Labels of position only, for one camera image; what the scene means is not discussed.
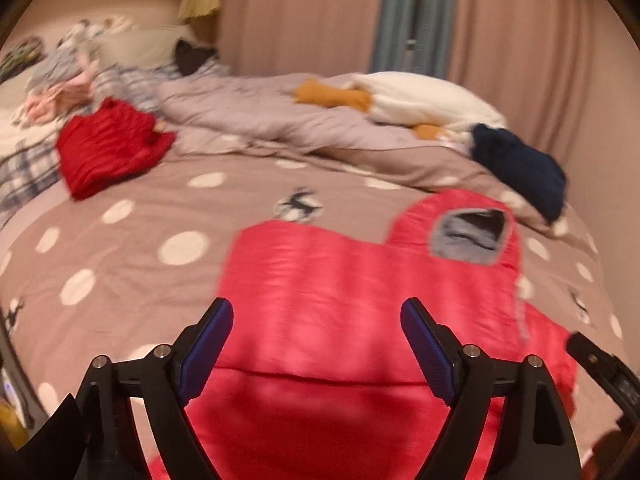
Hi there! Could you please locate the cream pillow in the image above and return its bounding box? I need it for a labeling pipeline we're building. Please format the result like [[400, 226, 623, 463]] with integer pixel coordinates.
[[95, 25, 196, 68]]

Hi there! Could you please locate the blue-grey curtain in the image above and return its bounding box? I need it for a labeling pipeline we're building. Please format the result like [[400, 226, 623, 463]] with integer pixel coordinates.
[[370, 0, 458, 78]]

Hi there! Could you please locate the red knit sweater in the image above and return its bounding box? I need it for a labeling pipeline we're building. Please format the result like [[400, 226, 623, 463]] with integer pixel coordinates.
[[55, 97, 178, 201]]

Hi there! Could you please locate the polka dot bedcover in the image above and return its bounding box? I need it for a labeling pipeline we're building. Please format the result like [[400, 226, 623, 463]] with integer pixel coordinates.
[[0, 132, 626, 441]]

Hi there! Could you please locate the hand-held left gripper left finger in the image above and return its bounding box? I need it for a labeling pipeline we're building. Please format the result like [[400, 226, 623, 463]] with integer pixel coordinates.
[[75, 297, 235, 480]]

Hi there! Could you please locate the pile of light clothes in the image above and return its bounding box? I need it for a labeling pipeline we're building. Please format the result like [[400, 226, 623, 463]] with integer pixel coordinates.
[[20, 20, 141, 126]]

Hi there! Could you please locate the dark patterned cloth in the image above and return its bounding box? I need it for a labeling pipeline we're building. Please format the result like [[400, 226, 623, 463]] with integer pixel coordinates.
[[0, 35, 46, 81]]

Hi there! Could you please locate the grey crumpled duvet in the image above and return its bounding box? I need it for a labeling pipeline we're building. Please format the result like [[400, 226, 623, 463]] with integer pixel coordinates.
[[157, 72, 476, 156]]

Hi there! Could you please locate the white plush blanket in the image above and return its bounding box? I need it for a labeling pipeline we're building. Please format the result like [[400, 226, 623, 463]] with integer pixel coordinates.
[[350, 71, 508, 136]]

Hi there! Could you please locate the pink curtain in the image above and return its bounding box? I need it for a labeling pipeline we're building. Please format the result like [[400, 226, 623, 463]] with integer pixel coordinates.
[[217, 0, 636, 161]]

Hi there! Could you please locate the orange plush toy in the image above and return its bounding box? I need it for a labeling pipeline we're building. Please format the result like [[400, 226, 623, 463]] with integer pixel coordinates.
[[292, 79, 448, 141]]

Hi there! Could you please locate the navy fleece garment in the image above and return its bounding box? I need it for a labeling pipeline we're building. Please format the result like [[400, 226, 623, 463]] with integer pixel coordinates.
[[470, 124, 568, 223]]

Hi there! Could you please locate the red puffer jacket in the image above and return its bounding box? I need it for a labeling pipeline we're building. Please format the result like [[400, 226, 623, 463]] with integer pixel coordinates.
[[145, 189, 581, 480]]

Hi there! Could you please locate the yellow object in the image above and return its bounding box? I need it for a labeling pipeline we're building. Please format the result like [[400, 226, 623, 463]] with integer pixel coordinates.
[[0, 400, 26, 446]]

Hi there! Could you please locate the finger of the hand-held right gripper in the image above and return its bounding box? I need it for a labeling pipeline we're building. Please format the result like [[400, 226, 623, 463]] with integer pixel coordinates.
[[565, 332, 640, 436]]

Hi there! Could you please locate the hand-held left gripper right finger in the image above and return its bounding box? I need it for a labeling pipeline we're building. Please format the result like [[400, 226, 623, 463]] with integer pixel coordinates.
[[400, 297, 583, 480]]

